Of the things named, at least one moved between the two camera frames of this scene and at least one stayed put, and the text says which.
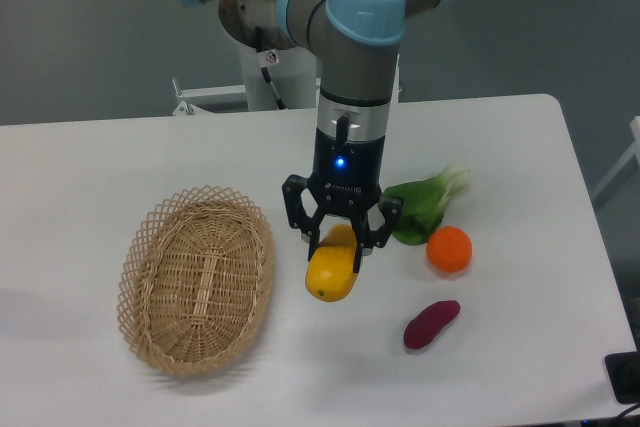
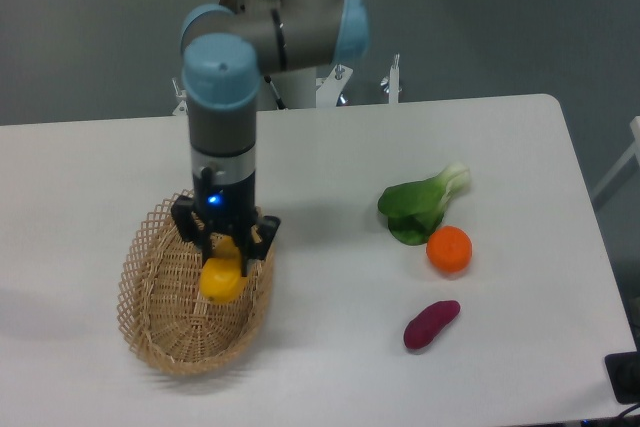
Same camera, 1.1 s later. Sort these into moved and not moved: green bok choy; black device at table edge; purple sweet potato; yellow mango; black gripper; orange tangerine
Moved: black gripper; yellow mango
Not moved: black device at table edge; orange tangerine; purple sweet potato; green bok choy
